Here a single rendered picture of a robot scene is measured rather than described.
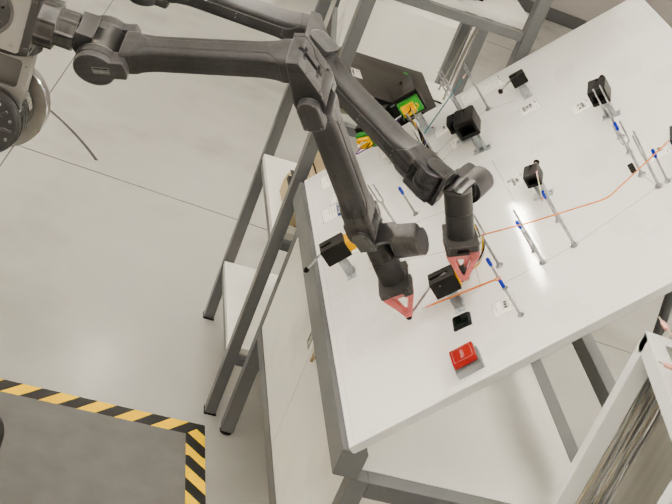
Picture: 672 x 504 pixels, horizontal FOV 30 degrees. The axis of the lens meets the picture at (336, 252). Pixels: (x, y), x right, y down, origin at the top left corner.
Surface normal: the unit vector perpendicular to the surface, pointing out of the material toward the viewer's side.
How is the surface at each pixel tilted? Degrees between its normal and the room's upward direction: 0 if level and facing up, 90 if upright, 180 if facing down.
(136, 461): 0
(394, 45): 90
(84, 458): 0
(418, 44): 90
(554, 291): 50
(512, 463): 0
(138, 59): 110
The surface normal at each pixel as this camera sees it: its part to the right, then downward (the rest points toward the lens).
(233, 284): 0.34, -0.83
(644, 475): -0.03, 0.45
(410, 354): -0.49, -0.73
